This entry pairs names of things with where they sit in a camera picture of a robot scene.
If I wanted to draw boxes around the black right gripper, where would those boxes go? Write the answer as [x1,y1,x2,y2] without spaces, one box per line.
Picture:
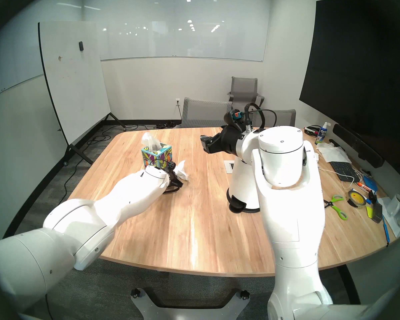
[200,124,246,154]

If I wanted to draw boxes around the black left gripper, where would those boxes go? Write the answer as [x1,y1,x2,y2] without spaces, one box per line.
[163,170,184,194]

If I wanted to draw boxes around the white pulled-out tissue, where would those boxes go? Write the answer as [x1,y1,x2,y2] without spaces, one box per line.
[175,160,190,182]

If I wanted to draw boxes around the colourful patterned tissue box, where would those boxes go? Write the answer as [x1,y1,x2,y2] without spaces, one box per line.
[141,144,173,170]

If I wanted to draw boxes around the white tissue in box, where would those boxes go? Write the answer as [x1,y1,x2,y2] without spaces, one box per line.
[141,132,161,153]

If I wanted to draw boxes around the wide grey mesh chair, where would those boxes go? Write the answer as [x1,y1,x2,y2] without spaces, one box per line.
[181,97,234,128]

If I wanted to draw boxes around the grey swivel office chair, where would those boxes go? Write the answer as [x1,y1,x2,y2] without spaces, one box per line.
[227,77,265,111]

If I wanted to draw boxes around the whiteboard cleaner spray bottle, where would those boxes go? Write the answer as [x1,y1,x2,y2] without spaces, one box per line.
[315,122,331,145]

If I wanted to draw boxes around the white cloth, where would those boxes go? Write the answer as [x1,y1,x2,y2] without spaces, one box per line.
[317,143,352,164]

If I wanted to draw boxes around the black keyboard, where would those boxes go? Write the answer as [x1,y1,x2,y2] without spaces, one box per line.
[329,161,361,182]

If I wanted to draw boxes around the black video bar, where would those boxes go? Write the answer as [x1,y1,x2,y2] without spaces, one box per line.
[333,124,384,168]

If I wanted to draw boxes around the rolling whiteboard on stand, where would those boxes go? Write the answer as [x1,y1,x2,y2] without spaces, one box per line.
[38,21,127,166]

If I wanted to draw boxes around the yellow black tape roll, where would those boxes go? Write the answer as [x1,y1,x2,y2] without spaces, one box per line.
[348,189,369,208]

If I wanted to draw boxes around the blue pouch with marker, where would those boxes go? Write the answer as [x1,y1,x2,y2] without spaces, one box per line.
[357,176,379,194]

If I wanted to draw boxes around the black block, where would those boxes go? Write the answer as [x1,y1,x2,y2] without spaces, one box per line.
[372,201,384,223]

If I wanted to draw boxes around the white rolled paper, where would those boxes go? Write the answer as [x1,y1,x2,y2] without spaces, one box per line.
[385,193,400,217]

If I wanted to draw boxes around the black table leg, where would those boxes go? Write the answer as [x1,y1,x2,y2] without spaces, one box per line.
[337,264,360,305]

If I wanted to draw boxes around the white paper sheet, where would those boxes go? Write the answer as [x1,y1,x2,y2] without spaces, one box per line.
[377,198,400,238]

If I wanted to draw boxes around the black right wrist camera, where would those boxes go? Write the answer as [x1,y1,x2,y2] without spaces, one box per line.
[224,109,246,126]

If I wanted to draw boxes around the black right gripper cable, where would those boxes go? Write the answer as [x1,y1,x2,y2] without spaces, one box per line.
[243,103,278,131]

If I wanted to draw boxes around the long glass wall board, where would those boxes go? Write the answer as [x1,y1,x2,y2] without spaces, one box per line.
[97,9,265,62]

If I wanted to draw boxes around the long black floor cable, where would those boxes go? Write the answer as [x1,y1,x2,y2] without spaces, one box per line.
[55,123,139,213]

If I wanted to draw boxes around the thin white cable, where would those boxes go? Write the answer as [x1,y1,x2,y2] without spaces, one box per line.
[318,168,357,190]

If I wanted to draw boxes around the green handled scissors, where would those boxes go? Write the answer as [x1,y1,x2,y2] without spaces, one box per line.
[323,195,348,221]

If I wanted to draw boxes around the black wall screen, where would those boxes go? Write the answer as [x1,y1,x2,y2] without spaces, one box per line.
[299,0,400,190]

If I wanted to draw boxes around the wall whiteboard with writing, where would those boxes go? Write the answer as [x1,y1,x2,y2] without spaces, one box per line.
[0,29,44,102]

